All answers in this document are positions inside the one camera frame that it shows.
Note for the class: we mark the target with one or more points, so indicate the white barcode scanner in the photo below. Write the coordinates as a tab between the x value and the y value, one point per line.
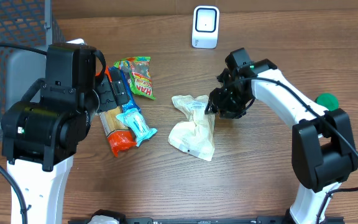
205	28

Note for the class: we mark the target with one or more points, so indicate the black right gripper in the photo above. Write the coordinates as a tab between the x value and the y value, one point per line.
215	102

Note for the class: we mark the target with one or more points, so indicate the dark grey plastic basket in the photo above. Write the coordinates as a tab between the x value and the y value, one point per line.
28	23

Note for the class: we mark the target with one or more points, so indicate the blue Oreo cookie pack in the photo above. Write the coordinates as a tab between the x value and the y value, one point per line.
131	103

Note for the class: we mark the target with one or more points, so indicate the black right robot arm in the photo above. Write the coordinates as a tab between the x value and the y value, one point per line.
322	144

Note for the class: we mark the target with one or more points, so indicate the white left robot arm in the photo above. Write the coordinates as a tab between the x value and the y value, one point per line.
40	133

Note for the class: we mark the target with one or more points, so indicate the green snack packet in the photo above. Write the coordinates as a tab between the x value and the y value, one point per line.
137	74

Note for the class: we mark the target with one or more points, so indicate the green lid jar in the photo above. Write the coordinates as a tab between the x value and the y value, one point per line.
327	100

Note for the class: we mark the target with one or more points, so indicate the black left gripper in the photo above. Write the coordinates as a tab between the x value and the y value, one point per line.
111	99

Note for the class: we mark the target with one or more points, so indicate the red snack packet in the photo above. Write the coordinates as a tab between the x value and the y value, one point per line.
118	135

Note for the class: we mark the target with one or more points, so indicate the beige paper bag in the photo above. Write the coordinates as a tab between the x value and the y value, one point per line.
195	135

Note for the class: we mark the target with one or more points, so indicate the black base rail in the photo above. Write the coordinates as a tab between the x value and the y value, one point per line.
107	216

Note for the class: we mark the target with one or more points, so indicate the teal snack packet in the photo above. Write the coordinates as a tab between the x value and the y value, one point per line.
133	119

